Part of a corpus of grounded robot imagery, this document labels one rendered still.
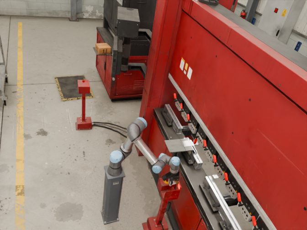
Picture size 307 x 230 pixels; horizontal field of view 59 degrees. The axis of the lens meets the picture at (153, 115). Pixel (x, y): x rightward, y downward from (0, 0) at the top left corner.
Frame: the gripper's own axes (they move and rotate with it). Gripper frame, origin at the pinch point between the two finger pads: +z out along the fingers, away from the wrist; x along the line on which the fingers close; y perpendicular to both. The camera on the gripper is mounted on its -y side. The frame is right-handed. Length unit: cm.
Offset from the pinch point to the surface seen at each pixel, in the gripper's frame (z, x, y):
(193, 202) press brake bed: 9.0, -18.1, 19.5
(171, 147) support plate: -15.3, 33.8, 12.4
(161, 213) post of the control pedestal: 49.3, 2.3, -3.1
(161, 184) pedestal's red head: 6.0, 7.4, -5.6
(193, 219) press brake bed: 24.3, -26.7, 18.0
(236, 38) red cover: -139, 14, 41
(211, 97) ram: -82, 23, 38
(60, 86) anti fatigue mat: 74, 323, -101
